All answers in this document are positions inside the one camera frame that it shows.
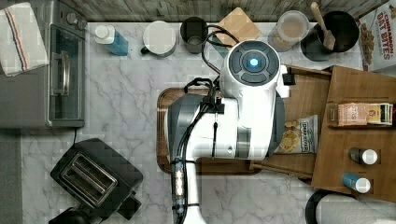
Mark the wooden drawer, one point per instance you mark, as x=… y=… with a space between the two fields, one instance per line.
x=307 y=97

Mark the wooden drawer cabinet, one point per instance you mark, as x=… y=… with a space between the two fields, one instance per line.
x=355 y=86

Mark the wooden serving tray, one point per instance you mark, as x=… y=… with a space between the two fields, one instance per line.
x=204 y=166

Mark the wooden spatula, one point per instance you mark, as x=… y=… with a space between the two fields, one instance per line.
x=328 y=37

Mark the cinnamon oat bites box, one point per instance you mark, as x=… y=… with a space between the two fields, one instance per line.
x=378 y=38

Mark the clear glass jar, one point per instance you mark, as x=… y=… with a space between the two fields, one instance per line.
x=291 y=28

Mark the white paper towel roll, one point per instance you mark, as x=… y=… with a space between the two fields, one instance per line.
x=340 y=209

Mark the dark spice bottle white cap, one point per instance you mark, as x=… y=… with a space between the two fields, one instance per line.
x=363 y=155

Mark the chips snack bag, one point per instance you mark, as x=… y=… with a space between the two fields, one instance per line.
x=300 y=136

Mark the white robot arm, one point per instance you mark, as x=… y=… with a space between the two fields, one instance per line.
x=235 y=120

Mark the dark grey cup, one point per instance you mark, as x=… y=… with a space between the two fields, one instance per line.
x=193 y=31

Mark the black two-slot toaster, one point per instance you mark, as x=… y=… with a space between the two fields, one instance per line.
x=101 y=180

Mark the teal canister wooden lid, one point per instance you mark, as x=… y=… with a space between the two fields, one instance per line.
x=239 y=24

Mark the silver toaster oven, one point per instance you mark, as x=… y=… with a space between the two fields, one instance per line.
x=51 y=96

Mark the black utensil pot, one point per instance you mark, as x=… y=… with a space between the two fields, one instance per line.
x=345 y=31

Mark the white lidded green mug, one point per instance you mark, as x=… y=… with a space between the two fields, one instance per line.
x=159 y=38

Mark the yellow tea box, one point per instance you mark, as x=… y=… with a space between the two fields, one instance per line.
x=380 y=114

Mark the pink tea box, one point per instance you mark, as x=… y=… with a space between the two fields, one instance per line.
x=351 y=114

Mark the blue spice bottle white cap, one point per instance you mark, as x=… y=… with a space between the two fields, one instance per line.
x=355 y=182

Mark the striped white dish towel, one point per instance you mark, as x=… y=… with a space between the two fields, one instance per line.
x=22 y=48

